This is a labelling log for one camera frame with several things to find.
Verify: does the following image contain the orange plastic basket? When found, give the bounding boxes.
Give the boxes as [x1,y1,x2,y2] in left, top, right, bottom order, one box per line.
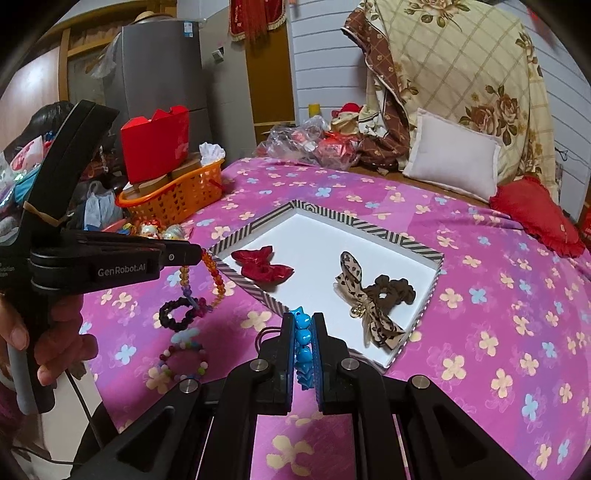
[115,157,227,225]

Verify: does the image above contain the red stuffed toy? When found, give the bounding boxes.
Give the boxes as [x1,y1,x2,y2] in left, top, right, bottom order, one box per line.
[329,103,366,136]

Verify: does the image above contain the brown cardboard box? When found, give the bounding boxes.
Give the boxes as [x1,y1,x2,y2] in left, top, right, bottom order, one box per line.
[133,154,206,197]

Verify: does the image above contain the black bead bracelet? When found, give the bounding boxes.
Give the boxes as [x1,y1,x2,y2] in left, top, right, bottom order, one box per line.
[158,296,209,333]

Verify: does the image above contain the leopard print bow hair tie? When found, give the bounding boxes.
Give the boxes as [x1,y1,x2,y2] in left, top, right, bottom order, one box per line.
[333,251,407,350]

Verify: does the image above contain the brown patterned quilt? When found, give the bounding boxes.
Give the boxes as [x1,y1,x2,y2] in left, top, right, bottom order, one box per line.
[342,9,416,172]

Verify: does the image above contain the person's left hand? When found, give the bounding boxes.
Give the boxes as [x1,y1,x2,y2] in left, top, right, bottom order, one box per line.
[0,295,99,388]

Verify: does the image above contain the white pillow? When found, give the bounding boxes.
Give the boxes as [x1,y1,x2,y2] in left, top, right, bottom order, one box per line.
[403,108,504,202]

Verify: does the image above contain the brown scrunchie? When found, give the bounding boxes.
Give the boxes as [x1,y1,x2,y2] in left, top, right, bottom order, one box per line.
[365,274,416,308]

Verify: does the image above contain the white plastic bag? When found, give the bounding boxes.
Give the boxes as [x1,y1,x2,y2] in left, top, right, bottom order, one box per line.
[84,181,117,230]

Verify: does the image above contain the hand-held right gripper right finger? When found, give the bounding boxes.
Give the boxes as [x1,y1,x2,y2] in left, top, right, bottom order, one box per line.
[314,313,532,480]

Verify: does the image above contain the white tissue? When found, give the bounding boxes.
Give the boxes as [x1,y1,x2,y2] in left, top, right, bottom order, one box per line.
[198,142,227,165]

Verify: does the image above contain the black cable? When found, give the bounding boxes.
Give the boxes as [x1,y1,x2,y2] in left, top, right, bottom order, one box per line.
[9,367,108,466]

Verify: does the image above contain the pastel pom-pom bracelet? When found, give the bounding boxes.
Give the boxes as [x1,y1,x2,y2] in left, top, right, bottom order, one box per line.
[158,329,210,382]

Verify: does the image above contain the orange bead bracelet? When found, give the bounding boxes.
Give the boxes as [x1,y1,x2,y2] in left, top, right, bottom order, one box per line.
[179,251,230,319]

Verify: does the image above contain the red paper box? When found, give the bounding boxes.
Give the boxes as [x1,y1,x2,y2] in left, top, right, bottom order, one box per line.
[121,105,191,184]

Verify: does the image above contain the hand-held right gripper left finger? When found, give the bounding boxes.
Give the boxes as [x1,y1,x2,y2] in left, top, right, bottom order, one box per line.
[69,313,296,480]

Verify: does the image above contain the grey refrigerator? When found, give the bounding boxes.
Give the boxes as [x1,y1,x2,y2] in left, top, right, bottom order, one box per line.
[102,19,257,160]

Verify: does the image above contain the red packet bag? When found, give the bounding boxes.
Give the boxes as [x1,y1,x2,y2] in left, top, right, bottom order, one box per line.
[318,131,362,169]

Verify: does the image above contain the cream floral quilt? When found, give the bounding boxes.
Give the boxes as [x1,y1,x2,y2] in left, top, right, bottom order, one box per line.
[365,0,562,204]

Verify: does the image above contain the pink flowered bedsheet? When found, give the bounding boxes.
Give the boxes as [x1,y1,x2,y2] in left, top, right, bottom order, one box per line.
[78,157,591,480]

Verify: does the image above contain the red hanging cloth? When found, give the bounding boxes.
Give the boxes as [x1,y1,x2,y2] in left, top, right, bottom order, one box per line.
[229,0,288,43]

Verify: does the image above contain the striped box lid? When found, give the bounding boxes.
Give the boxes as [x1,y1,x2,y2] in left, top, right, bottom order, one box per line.
[210,200,445,373]

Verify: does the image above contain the clear plastic bag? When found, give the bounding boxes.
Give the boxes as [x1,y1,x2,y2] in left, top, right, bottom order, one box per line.
[255,116,334,164]

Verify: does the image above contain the red ruffled cushion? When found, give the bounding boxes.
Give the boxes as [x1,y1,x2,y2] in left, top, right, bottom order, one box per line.
[489,175,587,258]

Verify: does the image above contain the pile of colourful clothes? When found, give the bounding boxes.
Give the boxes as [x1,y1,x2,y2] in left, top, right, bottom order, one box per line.
[0,104,116,241]

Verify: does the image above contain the blue bead bracelet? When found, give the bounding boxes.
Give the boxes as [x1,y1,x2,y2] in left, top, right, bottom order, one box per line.
[290,305,317,393]

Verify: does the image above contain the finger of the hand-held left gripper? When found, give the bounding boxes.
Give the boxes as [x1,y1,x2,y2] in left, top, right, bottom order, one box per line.
[158,242,206,269]

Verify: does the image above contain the red bow scrunchie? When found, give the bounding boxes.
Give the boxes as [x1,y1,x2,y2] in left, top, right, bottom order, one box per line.
[231,246,295,282]

